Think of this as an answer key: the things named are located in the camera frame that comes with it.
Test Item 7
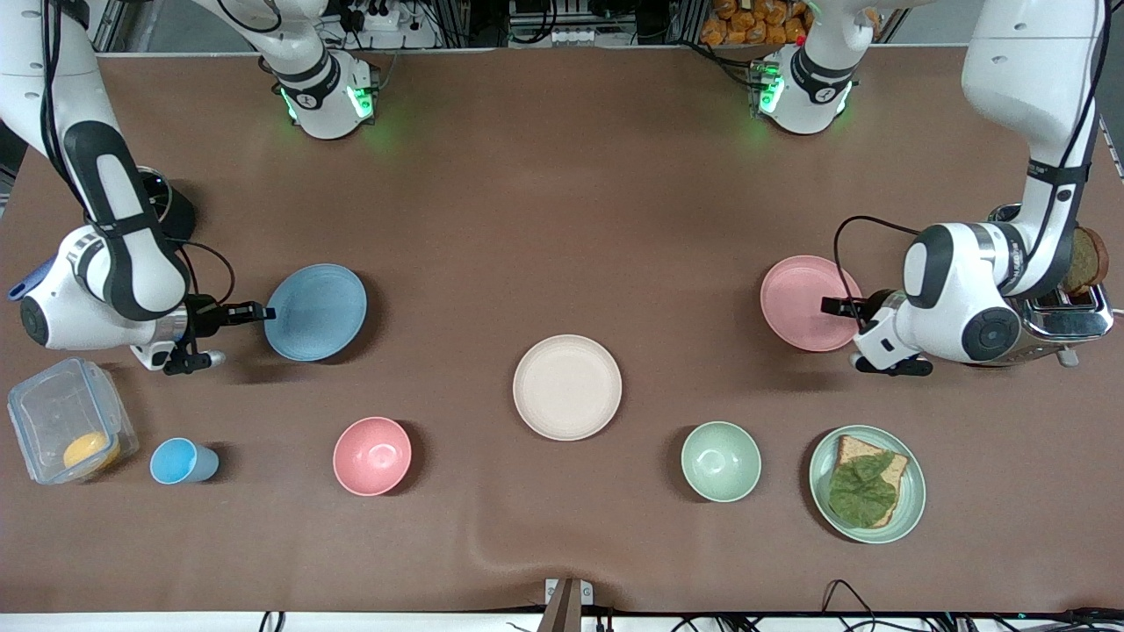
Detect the orange snack bag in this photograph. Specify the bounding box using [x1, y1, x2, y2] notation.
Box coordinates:
[700, 0, 883, 47]

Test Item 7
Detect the green bowl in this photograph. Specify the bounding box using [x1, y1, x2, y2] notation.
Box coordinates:
[681, 421, 762, 503]

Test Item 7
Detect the bread slice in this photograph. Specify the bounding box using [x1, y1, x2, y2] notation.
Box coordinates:
[830, 435, 910, 528]

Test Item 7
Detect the silver toaster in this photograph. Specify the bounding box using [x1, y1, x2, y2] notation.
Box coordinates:
[988, 204, 1114, 368]

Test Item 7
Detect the blue plate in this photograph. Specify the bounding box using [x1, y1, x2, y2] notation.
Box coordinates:
[263, 263, 368, 363]

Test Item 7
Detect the white power strip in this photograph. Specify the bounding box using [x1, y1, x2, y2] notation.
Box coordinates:
[347, 0, 407, 32]

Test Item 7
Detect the blue cup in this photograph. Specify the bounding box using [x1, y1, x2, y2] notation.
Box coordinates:
[149, 437, 220, 485]

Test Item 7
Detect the yellow food piece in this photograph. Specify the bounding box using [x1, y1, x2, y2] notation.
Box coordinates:
[62, 431, 121, 472]

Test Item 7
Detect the metal table clamp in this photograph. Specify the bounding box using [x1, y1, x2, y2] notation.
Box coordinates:
[537, 578, 594, 632]

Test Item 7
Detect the clear plastic container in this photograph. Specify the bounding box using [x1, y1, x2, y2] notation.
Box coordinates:
[7, 356, 140, 486]

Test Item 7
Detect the black cable loop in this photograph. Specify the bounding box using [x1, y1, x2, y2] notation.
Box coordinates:
[821, 579, 881, 632]

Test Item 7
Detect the green plate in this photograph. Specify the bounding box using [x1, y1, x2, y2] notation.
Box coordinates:
[809, 426, 926, 544]

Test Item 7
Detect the beige plate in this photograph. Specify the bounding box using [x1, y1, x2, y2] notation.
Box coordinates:
[513, 334, 623, 442]

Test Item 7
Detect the brown table cover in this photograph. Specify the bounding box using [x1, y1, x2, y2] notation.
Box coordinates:
[0, 48, 1124, 615]

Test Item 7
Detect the brown toast slice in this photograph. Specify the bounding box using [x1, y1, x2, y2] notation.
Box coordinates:
[1064, 226, 1111, 296]

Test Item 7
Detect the pink bowl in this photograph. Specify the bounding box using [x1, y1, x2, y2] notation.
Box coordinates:
[333, 416, 413, 498]

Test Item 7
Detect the green lettuce leaf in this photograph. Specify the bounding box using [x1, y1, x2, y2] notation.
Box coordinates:
[828, 452, 898, 529]

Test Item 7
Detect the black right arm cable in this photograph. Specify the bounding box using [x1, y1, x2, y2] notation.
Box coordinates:
[40, 0, 236, 306]

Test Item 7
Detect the black pot with blue handle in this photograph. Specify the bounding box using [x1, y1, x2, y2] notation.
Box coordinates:
[8, 167, 197, 302]

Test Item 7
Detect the pink plate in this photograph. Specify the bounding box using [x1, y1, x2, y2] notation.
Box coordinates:
[760, 255, 866, 353]

